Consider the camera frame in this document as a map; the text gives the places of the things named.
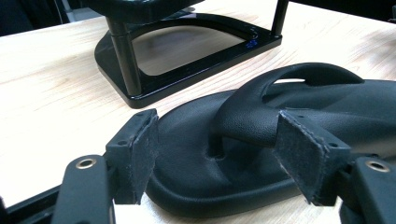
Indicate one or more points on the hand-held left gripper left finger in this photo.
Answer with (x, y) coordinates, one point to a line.
(137, 149)

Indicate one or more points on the pair of dark shoes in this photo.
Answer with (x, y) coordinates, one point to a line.
(193, 140)

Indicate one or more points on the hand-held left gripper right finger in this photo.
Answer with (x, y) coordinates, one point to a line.
(306, 155)

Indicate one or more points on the red and black shoe rack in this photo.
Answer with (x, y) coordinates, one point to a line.
(174, 82)

